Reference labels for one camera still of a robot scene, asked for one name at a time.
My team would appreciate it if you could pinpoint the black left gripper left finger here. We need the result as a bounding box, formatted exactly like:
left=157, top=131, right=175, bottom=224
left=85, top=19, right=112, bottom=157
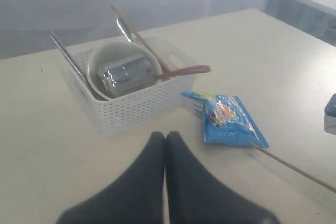
left=57, top=132, right=165, bottom=223

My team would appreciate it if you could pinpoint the light wooden chopstick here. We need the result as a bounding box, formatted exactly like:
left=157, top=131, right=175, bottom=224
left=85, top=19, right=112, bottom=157
left=250, top=142, right=336, bottom=193
left=110, top=5, right=171, bottom=73

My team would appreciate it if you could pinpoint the shiny stainless steel cup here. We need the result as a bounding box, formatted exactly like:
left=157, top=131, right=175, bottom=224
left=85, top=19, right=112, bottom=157
left=98, top=53, right=155, bottom=98

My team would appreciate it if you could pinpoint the silver metal knife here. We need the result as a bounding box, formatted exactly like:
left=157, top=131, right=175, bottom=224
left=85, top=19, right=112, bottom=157
left=47, top=31, right=88, bottom=84

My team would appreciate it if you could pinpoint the blue Lay's chips bag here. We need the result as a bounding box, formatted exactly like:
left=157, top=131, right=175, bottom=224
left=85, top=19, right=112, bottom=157
left=181, top=91, right=269, bottom=149

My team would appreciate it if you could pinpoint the dark red wooden spoon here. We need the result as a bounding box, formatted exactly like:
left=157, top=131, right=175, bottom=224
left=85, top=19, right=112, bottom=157
left=155, top=65, right=211, bottom=80

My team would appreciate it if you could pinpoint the grey box device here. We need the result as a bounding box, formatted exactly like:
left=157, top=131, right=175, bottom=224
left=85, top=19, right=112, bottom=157
left=324, top=94, right=336, bottom=135

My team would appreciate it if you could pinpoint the silver metal fork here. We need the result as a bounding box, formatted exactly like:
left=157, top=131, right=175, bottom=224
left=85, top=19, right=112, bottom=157
left=116, top=17, right=135, bottom=42

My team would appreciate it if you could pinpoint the white side table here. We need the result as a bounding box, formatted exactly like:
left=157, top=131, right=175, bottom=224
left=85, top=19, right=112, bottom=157
left=265, top=0, right=335, bottom=46

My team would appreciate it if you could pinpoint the white ceramic bowl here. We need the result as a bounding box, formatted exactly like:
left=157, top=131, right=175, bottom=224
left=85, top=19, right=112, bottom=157
left=86, top=41, right=162, bottom=101

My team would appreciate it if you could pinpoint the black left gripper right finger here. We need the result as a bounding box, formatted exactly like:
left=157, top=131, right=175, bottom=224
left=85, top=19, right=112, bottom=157
left=165, top=131, right=279, bottom=223

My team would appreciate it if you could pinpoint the white perforated plastic basket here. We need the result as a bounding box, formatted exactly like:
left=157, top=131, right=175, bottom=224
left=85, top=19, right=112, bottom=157
left=63, top=36, right=199, bottom=138

